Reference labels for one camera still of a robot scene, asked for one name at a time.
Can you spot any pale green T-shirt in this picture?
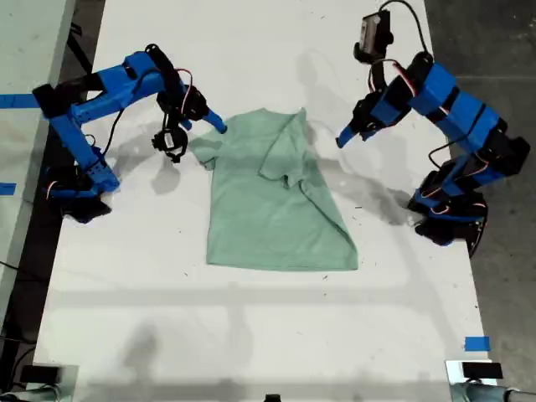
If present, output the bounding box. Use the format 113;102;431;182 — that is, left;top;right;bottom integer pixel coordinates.
188;107;359;272

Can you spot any long blue tape strip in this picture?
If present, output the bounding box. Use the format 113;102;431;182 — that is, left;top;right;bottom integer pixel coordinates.
0;93;41;110

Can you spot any pale grey side table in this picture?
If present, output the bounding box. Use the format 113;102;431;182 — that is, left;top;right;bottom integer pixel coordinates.
0;0;78;323

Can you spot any blue tape rectangle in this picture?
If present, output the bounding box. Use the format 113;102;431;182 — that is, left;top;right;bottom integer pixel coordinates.
464;336;492;353

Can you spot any small black box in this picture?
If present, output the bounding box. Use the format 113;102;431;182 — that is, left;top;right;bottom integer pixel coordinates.
461;362;503;380
19;364;64;384

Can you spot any black camera stalk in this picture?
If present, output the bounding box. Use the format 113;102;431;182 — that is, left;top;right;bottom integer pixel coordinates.
161;109;185;131
368;58;390;95

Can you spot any black camera box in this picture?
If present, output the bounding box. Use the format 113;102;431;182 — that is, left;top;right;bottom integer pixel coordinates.
353;10;395;64
150;128;190;164

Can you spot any black camera cable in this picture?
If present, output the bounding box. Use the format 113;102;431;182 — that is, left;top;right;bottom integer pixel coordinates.
379;0;433;55
83;107;126;157

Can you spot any black metal frame leg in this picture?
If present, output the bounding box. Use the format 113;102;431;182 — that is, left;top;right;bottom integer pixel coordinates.
66;23;94;79

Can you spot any grey metal bracket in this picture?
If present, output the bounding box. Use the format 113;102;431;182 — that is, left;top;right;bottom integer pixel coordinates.
24;363;80;402
444;358;499;402

